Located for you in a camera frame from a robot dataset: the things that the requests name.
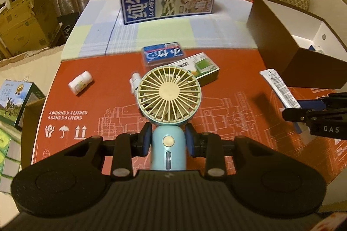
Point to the blue clear plastic case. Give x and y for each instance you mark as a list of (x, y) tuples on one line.
[(162, 54)]

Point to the green white spray box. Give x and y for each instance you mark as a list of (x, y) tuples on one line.
[(201, 66)]

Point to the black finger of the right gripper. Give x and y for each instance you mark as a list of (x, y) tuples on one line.
[(296, 114), (313, 104)]

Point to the teal handheld mini fan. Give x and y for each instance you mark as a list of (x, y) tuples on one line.
[(169, 97)]

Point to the pastel checked tablecloth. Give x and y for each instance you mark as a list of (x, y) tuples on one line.
[(100, 30)]

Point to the small spray bottle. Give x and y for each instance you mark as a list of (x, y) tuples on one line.
[(134, 83)]

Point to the white ointment tube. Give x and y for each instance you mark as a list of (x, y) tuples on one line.
[(281, 90)]

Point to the green milk carton box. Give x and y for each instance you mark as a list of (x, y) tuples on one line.
[(14, 97)]

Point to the small white pill bottle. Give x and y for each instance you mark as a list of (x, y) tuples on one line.
[(78, 84)]

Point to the yellow cardboard box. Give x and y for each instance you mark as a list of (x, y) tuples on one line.
[(27, 26)]

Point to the brown cardboard flap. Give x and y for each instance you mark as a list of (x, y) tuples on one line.
[(31, 117)]

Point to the red Motul cardboard sheet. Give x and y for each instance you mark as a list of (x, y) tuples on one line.
[(93, 96)]

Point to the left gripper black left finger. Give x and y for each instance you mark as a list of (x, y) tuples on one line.
[(127, 146)]

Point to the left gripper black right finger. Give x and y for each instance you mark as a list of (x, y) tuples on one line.
[(209, 146)]

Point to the brown open storage box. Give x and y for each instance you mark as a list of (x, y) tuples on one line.
[(302, 47)]

